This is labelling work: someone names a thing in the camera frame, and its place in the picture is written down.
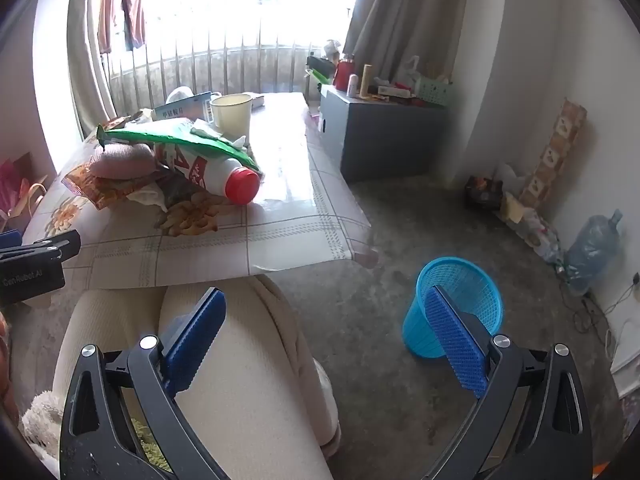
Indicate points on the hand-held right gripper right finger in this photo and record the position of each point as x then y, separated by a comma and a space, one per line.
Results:
460, 345

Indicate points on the beige curtain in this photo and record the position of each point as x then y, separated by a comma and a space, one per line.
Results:
400, 10

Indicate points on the white plastic bag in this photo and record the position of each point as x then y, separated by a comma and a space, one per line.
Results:
180, 94
411, 67

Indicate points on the blue white box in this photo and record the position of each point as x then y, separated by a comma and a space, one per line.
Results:
180, 109

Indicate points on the black snack bag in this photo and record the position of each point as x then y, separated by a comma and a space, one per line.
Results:
482, 192

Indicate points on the metal window railing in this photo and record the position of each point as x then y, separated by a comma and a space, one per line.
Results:
200, 70

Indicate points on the pink knit cloth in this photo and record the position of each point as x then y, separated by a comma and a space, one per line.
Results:
120, 162

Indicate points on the hanging pink clothes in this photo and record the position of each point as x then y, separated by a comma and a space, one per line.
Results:
112, 5

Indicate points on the white red carton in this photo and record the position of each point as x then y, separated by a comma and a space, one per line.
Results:
395, 90

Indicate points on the pink orange snack packet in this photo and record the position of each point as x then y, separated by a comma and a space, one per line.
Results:
100, 187

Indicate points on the red thermos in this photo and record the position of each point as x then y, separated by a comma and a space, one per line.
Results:
344, 75

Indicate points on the glass window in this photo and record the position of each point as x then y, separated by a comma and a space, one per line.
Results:
225, 0

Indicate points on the green snack bag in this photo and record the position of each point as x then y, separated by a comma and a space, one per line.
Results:
165, 135

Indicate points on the cream mug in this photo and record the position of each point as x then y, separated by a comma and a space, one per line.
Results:
230, 115

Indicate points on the grey cabinet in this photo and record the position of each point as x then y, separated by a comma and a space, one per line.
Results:
385, 135

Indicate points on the white fluffy jacket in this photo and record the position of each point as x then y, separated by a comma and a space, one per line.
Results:
40, 420

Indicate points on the small white bottle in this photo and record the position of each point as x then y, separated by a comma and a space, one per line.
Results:
353, 85

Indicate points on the beige cylinder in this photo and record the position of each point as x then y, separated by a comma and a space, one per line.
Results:
367, 80

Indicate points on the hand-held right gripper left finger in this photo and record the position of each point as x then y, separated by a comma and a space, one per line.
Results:
195, 340

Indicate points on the empty clear water jug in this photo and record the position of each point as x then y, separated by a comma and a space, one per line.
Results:
592, 250

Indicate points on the blue plastic wastebasket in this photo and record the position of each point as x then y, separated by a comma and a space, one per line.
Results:
465, 272

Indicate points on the floral plastic tablecloth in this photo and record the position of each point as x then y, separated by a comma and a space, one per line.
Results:
280, 200

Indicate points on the pile of white packaging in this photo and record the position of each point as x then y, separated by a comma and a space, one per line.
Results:
530, 225

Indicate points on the small beige box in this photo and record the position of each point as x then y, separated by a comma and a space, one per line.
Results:
257, 101

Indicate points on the patterned paper roll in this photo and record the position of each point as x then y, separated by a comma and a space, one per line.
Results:
552, 155

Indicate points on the crumpled white tissue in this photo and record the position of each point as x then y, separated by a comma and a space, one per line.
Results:
207, 128

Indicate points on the white bottle with red cap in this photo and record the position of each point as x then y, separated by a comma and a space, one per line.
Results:
210, 175

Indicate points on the black box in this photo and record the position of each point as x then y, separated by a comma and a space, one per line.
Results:
317, 64

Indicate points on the white plastic basket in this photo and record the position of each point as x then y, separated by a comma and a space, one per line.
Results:
432, 91

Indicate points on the green box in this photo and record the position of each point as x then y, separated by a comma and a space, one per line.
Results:
322, 78

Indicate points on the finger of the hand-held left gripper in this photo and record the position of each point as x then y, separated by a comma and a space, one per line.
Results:
55, 247

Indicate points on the pink paper bag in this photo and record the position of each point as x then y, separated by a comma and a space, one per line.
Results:
20, 185

